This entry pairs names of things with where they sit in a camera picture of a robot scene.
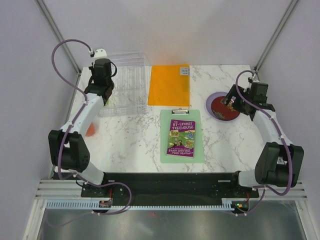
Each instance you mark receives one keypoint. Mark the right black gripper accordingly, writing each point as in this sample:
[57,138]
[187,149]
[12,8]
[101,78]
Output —
[232,92]

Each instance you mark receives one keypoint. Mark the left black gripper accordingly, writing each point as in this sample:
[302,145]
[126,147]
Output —
[91,68]

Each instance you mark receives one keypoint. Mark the red floral plate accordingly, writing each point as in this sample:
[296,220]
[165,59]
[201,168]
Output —
[221,111]

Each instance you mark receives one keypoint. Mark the lilac plastic plate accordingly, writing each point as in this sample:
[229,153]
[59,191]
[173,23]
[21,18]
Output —
[209,101]

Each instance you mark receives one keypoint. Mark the brown patterned plate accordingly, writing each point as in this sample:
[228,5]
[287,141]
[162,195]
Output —
[108,94]

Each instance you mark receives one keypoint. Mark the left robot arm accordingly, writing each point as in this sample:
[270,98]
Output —
[68,149]

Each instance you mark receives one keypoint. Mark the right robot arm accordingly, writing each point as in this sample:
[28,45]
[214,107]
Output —
[280,161]

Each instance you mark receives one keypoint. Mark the orange and white mug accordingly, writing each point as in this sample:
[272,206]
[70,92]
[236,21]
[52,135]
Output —
[91,130]

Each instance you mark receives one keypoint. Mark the orange folder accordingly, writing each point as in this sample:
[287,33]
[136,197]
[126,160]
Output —
[169,86]

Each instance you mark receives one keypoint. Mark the purple treehouse book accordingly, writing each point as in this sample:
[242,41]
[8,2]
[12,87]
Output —
[181,140]

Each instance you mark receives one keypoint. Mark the mint green clipboard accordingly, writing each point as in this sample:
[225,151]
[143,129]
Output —
[181,114]

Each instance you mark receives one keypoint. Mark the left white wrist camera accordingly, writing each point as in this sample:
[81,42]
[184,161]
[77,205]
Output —
[96,54]

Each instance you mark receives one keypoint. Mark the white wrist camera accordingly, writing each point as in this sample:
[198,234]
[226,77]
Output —
[253,78]
[96,54]

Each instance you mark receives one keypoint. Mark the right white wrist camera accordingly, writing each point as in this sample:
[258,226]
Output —
[253,78]

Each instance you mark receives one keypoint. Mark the white wire dish rack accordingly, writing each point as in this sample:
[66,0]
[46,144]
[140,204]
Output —
[129,96]

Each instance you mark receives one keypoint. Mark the white slotted cable duct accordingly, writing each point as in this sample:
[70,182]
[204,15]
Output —
[90,204]

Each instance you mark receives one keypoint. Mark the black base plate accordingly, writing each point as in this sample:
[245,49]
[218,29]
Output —
[169,188]

